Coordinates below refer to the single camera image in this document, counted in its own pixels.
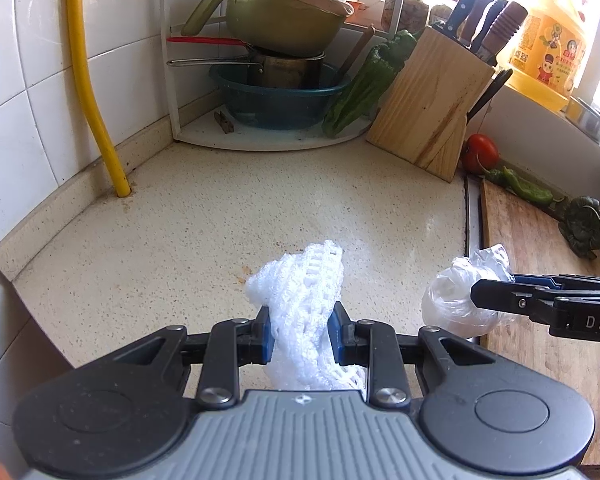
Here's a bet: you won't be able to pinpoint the teal plastic basin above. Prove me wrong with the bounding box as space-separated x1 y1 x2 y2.
209 62 352 132

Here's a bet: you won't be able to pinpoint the red tomato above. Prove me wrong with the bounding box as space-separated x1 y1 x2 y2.
461 133 500 175

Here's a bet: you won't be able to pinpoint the steel pot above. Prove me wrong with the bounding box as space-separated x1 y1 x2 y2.
166 50 327 90

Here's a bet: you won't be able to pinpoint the large glass jar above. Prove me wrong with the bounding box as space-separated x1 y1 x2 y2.
380 0 431 33

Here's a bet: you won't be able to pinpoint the small glass jar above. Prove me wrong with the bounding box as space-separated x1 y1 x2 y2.
427 0 458 26

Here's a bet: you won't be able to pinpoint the red utensil handle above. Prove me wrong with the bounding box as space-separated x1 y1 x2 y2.
166 35 253 53

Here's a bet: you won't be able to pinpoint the clear plastic bag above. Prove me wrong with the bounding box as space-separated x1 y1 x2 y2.
421 244 516 337

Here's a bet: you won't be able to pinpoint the brown handled knife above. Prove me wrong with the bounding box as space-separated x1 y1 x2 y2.
480 0 508 58

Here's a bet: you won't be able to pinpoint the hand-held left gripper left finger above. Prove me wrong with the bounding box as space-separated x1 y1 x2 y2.
111 305 273 408

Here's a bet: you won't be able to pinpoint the wooden knife block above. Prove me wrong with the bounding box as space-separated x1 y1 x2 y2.
365 24 498 183

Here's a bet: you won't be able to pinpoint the black riveted handle knife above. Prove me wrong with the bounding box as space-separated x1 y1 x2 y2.
467 0 496 53

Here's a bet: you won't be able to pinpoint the black handled scissors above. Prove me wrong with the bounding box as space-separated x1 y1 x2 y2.
465 67 515 123

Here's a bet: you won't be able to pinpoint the green chili pepper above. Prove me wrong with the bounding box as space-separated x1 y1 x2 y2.
482 165 555 206

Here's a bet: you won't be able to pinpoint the wooden cutting board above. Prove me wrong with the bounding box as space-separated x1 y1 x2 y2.
480 180 600 466

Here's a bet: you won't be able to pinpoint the black handled knife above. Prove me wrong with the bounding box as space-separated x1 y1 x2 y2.
445 0 485 43

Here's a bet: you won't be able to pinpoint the white foam net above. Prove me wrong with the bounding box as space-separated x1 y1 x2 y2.
245 240 368 393

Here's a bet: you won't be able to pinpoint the dark green leafy vegetable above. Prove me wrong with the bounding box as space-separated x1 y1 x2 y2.
557 196 600 261

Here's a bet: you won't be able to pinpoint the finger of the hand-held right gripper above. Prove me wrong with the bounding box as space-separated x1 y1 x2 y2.
470 280 573 318
510 273 600 293

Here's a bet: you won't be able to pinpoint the small steel bowl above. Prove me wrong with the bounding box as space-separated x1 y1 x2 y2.
562 96 600 143

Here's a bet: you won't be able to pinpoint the green wrinkled pepper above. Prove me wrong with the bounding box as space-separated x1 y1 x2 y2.
321 44 406 139
380 29 423 66

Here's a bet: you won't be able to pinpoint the olive green plastic basin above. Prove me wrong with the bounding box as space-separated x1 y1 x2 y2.
180 0 353 58

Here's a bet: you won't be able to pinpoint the white corner rack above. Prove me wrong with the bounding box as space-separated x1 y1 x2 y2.
157 0 411 153

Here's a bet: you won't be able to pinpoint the ribbed wooden handle knife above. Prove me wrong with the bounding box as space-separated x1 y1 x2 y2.
485 1 529 67

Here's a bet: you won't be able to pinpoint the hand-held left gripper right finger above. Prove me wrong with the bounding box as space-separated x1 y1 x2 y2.
329 300 498 408

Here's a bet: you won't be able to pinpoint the wooden utensil handle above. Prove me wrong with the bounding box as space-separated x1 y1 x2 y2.
337 25 376 78

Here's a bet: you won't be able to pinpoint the yellow hose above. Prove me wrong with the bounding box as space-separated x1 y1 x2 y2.
66 0 131 198

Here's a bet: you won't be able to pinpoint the yellow oil bottle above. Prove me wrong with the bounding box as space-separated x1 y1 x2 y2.
507 0 593 113

